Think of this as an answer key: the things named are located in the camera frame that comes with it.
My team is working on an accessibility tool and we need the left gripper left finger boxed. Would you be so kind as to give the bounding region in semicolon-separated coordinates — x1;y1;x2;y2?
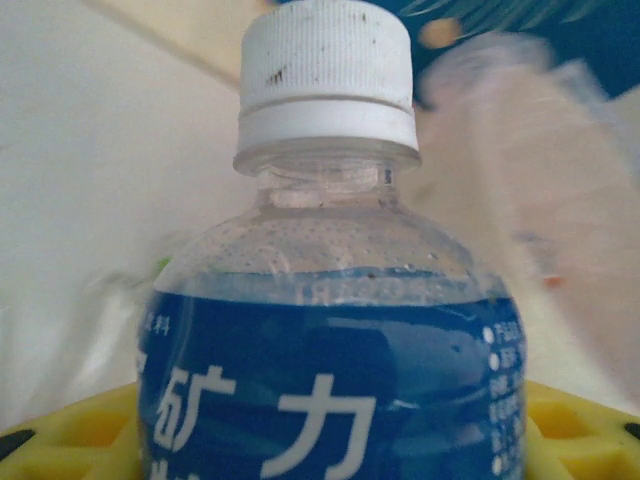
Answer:
0;382;146;480

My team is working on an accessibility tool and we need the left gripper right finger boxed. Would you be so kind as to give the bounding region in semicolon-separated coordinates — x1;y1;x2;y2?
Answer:
522;379;640;480

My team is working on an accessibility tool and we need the blue label white cap bottle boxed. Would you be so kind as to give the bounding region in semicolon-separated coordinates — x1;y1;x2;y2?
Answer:
133;0;530;480

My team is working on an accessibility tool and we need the cream round waste bin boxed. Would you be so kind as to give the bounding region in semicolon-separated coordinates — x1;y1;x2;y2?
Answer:
414;44;640;416

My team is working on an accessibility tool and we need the translucent plastic bin liner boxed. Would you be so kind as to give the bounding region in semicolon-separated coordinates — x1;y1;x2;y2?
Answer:
414;34;640;211

